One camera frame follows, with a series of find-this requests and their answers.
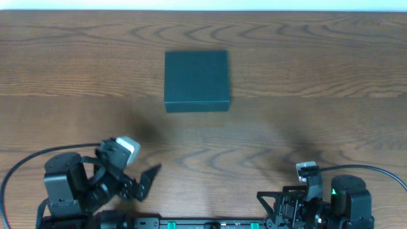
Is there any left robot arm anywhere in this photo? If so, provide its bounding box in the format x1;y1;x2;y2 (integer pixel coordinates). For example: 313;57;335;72
36;136;161;228

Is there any dark green box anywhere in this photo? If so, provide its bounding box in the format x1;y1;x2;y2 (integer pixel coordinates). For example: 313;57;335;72
164;50;231;113

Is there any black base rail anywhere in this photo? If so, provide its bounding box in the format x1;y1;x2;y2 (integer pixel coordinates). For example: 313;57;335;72
36;211;288;229

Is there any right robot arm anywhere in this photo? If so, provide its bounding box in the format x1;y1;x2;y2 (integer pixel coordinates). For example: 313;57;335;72
257;166;375;229

